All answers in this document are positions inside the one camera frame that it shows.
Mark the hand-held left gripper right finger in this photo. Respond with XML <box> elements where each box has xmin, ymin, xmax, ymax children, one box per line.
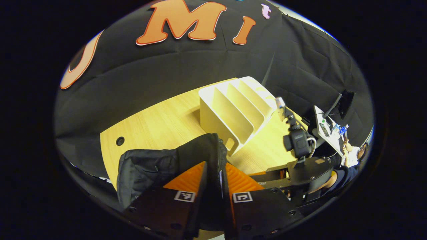
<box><xmin>222</xmin><ymin>163</ymin><xmax>304</xmax><ymax>239</ymax></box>

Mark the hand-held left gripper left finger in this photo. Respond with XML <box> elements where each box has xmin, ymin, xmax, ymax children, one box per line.
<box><xmin>123</xmin><ymin>161</ymin><xmax>208</xmax><ymax>239</ymax></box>

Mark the black schoolbag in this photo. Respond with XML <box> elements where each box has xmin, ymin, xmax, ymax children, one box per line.
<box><xmin>117</xmin><ymin>133</ymin><xmax>229</xmax><ymax>230</ymax></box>

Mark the white bookshelf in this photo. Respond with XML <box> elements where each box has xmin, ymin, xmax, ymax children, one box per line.
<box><xmin>199</xmin><ymin>77</ymin><xmax>287</xmax><ymax>156</ymax></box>

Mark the white side desk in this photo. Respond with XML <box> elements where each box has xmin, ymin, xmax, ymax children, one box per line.
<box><xmin>314</xmin><ymin>106</ymin><xmax>346</xmax><ymax>157</ymax></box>

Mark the black monitor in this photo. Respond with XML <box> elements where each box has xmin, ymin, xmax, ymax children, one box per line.
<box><xmin>325</xmin><ymin>89</ymin><xmax>356</xmax><ymax>119</ymax></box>

